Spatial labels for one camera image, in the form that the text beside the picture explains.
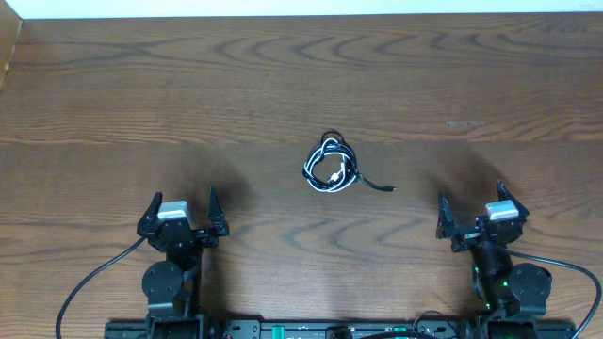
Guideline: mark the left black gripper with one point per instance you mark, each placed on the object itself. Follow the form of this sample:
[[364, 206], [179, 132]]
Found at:
[[220, 229]]

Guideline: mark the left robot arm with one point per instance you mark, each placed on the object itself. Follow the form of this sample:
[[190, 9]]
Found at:
[[171, 285]]

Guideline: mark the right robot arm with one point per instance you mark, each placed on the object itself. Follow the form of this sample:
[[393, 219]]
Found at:
[[515, 295]]

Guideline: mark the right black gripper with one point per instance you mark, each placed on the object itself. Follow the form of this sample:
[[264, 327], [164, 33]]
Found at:
[[466, 237]]

